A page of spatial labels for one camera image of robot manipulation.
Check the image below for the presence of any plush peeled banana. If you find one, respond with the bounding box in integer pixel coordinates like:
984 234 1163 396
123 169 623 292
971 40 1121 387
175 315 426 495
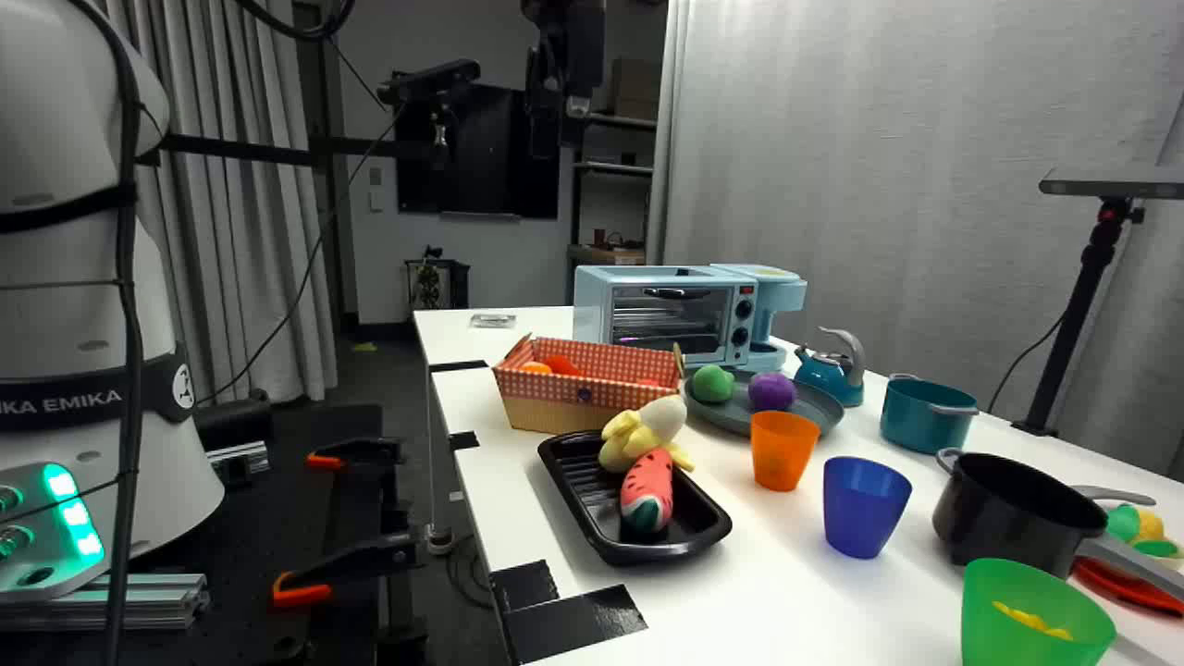
597 393 697 479

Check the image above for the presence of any plush watermelon slice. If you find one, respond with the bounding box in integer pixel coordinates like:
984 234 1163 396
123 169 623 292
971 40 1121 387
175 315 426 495
613 443 681 544

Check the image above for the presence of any brown checkered cardboard box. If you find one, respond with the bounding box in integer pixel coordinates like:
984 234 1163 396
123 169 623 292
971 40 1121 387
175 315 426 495
492 334 687 438

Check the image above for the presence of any black plastic tray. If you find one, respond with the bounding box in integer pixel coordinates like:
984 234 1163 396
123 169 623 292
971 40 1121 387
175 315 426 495
534 426 735 570

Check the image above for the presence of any light blue toy oven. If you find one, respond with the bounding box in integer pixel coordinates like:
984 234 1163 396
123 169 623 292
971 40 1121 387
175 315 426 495
570 258 809 379

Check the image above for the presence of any green toy ball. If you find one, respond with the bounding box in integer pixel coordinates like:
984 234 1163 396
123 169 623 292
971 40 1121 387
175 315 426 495
685 363 741 408

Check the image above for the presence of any purple toy ball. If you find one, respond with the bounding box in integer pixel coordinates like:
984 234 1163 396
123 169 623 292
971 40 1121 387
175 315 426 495
745 369 799 414

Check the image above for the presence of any black monitor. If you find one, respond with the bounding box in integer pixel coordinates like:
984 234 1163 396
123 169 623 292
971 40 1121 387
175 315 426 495
394 81 565 224

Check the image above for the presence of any orange plastic cup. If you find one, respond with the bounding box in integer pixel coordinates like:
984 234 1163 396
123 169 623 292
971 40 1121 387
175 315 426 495
746 408 825 495

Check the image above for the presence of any grey toy plate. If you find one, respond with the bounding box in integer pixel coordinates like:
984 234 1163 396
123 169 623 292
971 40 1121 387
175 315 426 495
685 374 846 440

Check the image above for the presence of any short black tape piece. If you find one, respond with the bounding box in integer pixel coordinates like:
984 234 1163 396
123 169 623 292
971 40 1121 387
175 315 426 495
492 558 563 610

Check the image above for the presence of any black clamp orange tip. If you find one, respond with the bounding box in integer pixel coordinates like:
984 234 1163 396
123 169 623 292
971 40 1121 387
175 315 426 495
271 528 419 615
302 438 405 479

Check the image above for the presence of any long black tape strip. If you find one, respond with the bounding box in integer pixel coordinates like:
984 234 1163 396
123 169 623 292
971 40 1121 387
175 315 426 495
505 583 651 666

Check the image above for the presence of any black workbench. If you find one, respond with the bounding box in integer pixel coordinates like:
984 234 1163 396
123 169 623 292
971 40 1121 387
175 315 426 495
195 401 428 666

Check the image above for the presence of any blue plastic cup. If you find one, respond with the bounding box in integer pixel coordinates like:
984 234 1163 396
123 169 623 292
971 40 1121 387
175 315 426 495
822 456 919 564

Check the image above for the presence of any teal toy pot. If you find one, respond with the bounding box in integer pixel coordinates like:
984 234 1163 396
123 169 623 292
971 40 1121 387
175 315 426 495
876 374 984 461

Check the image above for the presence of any grey curtain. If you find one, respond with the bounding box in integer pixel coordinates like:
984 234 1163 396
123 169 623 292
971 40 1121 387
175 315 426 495
98 0 343 410

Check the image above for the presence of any white curtain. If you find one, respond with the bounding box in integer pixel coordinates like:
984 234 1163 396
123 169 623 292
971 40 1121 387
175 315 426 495
651 0 1184 486

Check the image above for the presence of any black toy pot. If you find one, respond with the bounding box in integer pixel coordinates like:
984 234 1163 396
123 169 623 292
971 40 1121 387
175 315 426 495
930 447 1111 583

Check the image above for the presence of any yellow toy piece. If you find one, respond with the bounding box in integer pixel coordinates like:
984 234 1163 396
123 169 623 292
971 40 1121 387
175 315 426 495
993 601 1078 644

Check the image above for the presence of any green plastic cup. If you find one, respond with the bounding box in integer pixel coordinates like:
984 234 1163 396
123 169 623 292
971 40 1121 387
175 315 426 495
957 556 1121 666

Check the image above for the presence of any green and yellow toy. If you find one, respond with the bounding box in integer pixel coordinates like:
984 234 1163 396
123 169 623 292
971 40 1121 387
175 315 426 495
1101 501 1184 564

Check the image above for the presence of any red toy pan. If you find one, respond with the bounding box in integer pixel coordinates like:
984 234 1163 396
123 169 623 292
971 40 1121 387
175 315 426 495
1071 552 1184 623

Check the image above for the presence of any black camera on stand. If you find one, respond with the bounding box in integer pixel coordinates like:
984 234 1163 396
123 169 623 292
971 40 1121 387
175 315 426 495
373 58 484 107

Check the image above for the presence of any black camera tripod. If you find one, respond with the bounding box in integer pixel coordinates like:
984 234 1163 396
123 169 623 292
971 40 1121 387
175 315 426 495
1016 169 1184 438

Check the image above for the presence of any aluminium frame rail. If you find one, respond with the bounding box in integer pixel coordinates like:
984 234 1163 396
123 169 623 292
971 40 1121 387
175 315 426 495
0 570 211 638

